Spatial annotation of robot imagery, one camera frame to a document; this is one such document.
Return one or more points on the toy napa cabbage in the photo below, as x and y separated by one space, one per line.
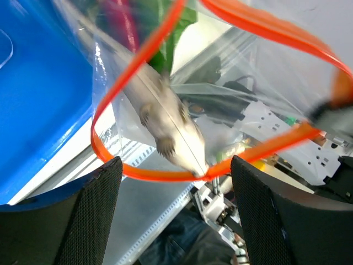
148 14

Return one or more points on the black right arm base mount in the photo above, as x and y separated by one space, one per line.
221 104

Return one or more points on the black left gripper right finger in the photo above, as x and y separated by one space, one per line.
283 224

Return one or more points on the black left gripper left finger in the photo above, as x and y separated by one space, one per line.
66 225

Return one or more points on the blue plastic bin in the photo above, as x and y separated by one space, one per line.
46 90

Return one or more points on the aluminium frame rail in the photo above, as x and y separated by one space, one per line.
138 179

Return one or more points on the grey toy fish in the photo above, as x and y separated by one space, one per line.
166 117

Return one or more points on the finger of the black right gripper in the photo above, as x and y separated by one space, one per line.
333 120

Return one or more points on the clear zip bag orange zipper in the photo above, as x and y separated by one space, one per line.
290 50

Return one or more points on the red toy chili pepper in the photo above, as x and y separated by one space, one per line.
121 23

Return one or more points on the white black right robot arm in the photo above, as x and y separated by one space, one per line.
326 169

